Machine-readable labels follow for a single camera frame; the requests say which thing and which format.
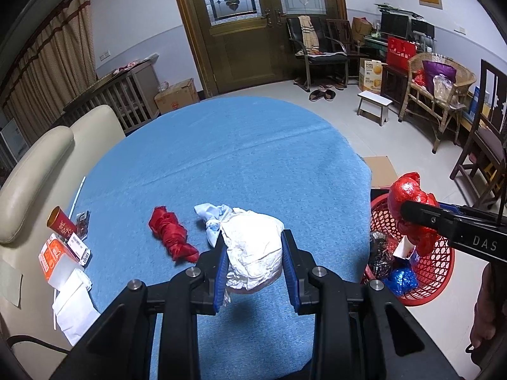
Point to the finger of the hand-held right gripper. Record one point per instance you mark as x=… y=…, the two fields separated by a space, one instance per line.
x=451 y=208
x=424 y=215

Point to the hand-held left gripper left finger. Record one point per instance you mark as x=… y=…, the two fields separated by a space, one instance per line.
x=220 y=281

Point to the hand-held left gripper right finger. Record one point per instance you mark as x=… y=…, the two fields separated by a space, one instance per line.
x=288 y=273

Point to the red plastic bag bundle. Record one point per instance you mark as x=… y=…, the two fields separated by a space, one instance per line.
x=408 y=190

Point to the white plastic bag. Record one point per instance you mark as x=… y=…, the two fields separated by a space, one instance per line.
x=253 y=245

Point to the black plastic bag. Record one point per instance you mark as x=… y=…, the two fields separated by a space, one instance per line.
x=380 y=257

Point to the red plastic basket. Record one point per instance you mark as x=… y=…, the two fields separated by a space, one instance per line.
x=431 y=277

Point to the light blue plastic bag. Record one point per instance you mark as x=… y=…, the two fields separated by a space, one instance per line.
x=210 y=215

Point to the red twisted plastic bag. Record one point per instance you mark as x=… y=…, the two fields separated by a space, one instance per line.
x=170 y=231

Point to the person's right hand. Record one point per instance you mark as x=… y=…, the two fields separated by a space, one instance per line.
x=491 y=304

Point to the flat cardboard sheet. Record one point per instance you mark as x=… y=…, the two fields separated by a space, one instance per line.
x=380 y=170

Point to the dark wooden chair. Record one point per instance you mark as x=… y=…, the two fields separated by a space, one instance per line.
x=342 y=33
x=481 y=142

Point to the blue flat box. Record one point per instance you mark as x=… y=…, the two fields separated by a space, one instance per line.
x=477 y=103

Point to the clear plastic bag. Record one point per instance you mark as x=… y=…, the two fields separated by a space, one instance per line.
x=443 y=87

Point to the blue tablecloth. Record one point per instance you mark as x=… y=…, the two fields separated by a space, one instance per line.
x=237 y=158

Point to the small white stool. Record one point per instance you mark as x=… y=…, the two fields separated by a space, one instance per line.
x=374 y=98

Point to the small red bag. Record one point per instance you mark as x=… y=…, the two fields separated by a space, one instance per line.
x=420 y=77

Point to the dark wooden side table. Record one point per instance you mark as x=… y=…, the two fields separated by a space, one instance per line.
x=392 y=85

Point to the wicker chair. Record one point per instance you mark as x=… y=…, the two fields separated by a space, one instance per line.
x=463 y=73

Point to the purple cushion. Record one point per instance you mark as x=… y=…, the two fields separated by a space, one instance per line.
x=437 y=69

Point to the white labelled packet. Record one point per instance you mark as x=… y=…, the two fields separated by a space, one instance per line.
x=79 y=249

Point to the white paper napkins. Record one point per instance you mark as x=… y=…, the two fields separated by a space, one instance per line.
x=75 y=312

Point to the dark snack packet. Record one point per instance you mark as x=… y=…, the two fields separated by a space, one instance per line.
x=82 y=223

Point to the yellow printed carton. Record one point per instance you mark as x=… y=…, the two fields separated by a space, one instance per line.
x=372 y=75

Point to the dark slipper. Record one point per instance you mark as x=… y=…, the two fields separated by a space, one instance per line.
x=329 y=94
x=316 y=96

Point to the brown sandal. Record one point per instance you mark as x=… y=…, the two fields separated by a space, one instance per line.
x=332 y=86

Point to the red gift bag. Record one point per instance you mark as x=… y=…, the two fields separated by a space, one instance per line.
x=400 y=51

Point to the white thin stick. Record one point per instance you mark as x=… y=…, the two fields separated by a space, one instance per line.
x=79 y=190

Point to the red paper cup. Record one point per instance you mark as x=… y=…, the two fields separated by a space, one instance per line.
x=61 y=225

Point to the orange tissue pack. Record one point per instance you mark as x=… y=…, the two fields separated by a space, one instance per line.
x=53 y=255

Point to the green desk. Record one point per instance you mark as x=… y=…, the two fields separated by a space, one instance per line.
x=374 y=45

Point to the black metal chair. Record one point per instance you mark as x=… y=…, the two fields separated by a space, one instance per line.
x=328 y=58

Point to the brown cardboard box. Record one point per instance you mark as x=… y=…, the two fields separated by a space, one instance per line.
x=176 y=99

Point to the black monitor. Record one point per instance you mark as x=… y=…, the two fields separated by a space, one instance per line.
x=394 y=25

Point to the brown paper bag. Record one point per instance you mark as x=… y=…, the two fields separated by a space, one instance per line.
x=361 y=29

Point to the small glass jar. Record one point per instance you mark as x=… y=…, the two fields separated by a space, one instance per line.
x=163 y=86

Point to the grey wooden crib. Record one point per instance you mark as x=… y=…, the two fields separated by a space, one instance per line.
x=119 y=99

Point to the grey paper sheet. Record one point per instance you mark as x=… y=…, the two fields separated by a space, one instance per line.
x=10 y=283

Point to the striped beige scarf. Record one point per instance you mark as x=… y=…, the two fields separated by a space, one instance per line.
x=308 y=33

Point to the cream leather sofa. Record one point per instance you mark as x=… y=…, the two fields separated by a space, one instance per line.
x=35 y=166

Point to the wooden double door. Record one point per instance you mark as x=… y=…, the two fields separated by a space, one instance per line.
x=237 y=55

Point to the red cloth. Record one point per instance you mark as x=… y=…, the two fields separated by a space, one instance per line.
x=126 y=66

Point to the white air conditioner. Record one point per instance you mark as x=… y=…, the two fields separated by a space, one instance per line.
x=14 y=142

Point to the beige curtain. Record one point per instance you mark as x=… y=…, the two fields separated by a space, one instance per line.
x=51 y=67

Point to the white wall socket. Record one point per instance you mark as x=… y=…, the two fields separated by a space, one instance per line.
x=103 y=56

